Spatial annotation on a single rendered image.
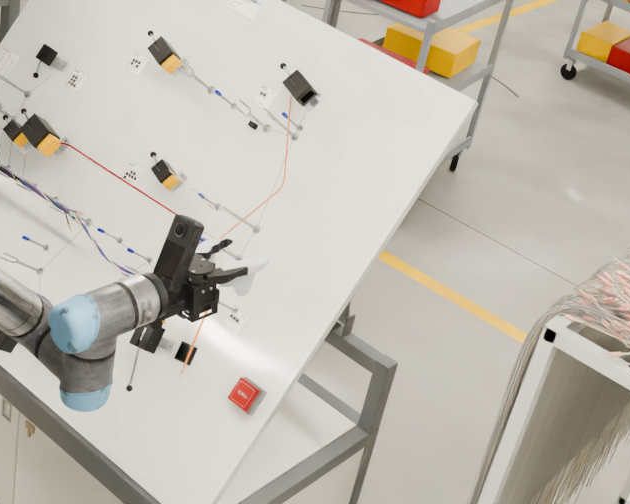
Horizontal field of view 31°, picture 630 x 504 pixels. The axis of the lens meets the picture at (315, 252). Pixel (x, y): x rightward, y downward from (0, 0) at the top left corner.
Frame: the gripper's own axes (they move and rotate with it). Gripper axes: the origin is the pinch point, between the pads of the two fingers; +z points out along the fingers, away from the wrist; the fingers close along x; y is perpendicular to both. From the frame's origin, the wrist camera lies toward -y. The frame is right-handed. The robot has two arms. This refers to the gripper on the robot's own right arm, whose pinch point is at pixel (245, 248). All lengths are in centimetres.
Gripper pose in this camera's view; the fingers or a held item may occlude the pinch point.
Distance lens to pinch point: 183.8
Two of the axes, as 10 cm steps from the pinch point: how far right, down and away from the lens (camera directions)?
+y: -0.9, 8.9, 4.6
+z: 6.9, -2.7, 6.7
